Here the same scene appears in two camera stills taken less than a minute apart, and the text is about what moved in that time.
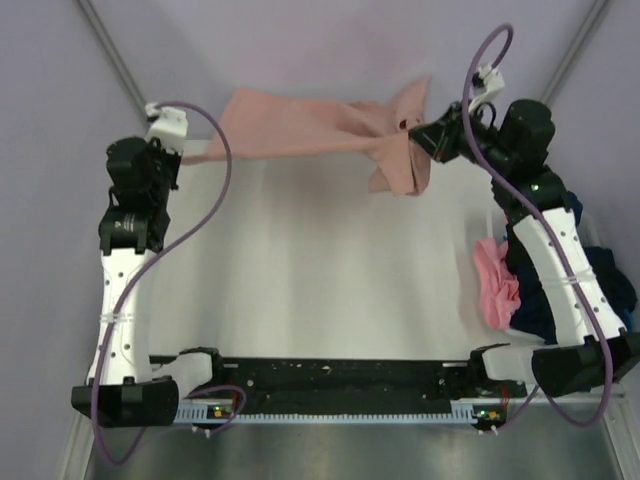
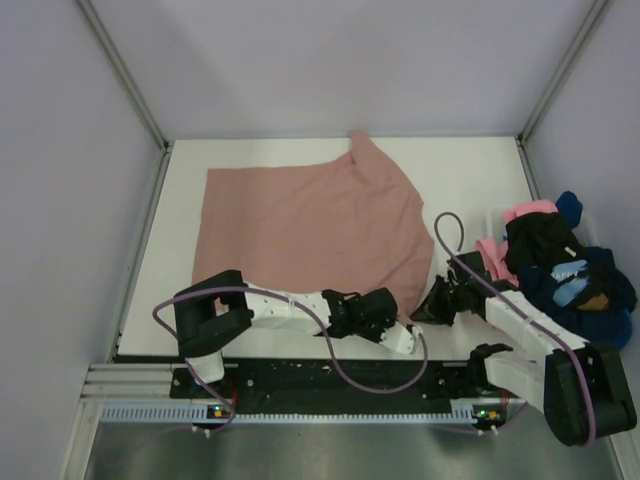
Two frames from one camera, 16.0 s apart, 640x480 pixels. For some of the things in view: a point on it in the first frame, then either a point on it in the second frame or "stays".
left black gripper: (174, 158) to (376, 336)
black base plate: (272, 384) stays
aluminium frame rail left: (114, 54) stays
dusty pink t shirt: (252, 123) to (351, 224)
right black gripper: (437, 139) to (431, 311)
